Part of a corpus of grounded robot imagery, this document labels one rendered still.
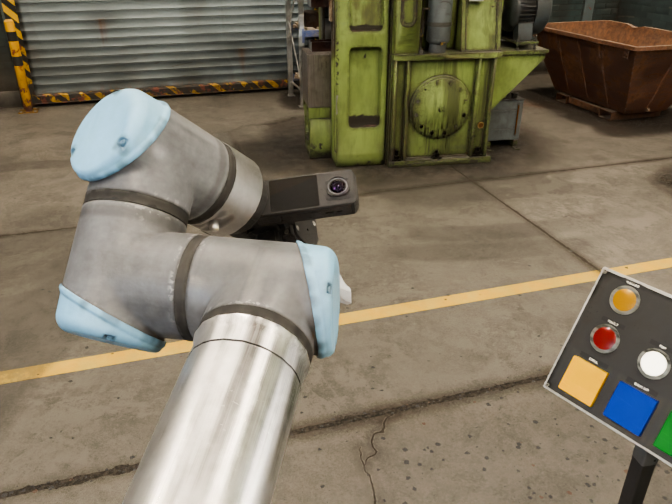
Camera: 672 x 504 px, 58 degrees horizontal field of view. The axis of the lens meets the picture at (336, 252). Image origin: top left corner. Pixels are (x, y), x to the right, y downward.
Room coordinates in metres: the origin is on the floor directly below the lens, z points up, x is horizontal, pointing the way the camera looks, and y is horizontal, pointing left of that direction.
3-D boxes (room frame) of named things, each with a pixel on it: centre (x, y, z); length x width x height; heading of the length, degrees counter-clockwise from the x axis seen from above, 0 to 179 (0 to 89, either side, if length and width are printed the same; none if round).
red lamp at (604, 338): (0.99, -0.53, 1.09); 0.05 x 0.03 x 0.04; 12
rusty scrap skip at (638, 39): (7.16, -3.18, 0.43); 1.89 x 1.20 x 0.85; 17
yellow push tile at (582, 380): (0.96, -0.50, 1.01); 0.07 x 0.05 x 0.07; 37
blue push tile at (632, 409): (0.88, -0.56, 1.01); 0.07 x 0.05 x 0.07; 37
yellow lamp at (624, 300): (1.02, -0.57, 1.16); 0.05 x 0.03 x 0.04; 12
